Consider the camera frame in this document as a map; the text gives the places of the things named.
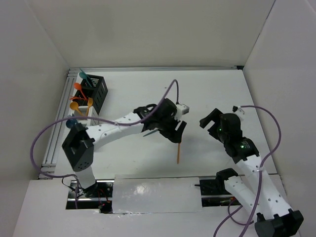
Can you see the teal fork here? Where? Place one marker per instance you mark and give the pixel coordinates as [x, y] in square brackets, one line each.
[150, 133]

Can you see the yellow spoon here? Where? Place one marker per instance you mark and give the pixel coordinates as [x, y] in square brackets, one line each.
[74, 106]

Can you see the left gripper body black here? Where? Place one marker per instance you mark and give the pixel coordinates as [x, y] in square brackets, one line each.
[167, 123]

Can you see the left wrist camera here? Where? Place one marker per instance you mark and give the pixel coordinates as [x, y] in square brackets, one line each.
[182, 109]

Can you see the white foil panel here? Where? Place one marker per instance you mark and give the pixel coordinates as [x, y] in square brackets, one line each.
[161, 195]

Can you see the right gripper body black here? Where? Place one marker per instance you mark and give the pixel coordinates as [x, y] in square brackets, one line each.
[218, 134]

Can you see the black utensil caddy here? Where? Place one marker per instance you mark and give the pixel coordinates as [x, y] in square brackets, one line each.
[98, 92]

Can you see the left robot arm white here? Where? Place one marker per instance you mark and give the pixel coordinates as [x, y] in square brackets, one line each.
[81, 142]

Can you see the white utensil caddy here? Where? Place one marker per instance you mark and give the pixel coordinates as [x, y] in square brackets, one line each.
[82, 119]

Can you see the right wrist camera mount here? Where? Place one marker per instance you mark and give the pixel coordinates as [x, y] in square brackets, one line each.
[238, 110]

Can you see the teal spoon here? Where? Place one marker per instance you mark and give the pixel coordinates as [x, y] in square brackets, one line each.
[85, 77]

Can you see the yellow knife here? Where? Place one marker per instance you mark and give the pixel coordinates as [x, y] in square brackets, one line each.
[178, 152]

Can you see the aluminium frame rail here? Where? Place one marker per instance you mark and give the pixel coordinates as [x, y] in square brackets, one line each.
[180, 68]

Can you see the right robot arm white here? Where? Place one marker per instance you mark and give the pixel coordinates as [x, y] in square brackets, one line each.
[270, 213]

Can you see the yellow fork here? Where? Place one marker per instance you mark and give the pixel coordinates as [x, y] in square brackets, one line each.
[89, 105]

